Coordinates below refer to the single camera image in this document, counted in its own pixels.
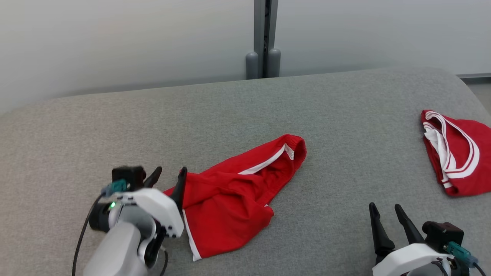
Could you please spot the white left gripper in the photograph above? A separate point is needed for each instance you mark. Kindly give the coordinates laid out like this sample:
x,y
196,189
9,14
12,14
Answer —
x,y
157,207

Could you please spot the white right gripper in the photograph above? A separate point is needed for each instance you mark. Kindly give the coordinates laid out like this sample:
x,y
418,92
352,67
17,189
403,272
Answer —
x,y
410,260

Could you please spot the red shorts with white trim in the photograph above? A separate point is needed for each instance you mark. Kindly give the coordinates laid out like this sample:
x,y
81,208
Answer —
x,y
230,199

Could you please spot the red jersey with white trim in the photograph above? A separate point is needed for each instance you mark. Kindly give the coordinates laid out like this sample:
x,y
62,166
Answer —
x,y
460,153

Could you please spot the grey baseboard strip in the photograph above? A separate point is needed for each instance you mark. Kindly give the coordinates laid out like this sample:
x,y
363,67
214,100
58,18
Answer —
x,y
475,78

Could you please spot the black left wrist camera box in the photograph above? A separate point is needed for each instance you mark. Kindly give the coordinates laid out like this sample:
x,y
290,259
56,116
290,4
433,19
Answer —
x,y
128,176

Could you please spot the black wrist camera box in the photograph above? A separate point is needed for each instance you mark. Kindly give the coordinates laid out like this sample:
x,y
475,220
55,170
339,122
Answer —
x,y
441,232
128,176

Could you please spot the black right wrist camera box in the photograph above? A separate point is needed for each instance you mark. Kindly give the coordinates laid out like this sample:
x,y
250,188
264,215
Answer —
x,y
441,232

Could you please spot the grey cylindrical post foot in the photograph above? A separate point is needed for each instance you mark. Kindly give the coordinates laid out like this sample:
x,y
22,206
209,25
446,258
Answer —
x,y
252,67
274,63

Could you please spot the grey metal partition post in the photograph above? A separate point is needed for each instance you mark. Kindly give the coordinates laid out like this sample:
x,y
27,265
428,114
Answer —
x,y
261,30

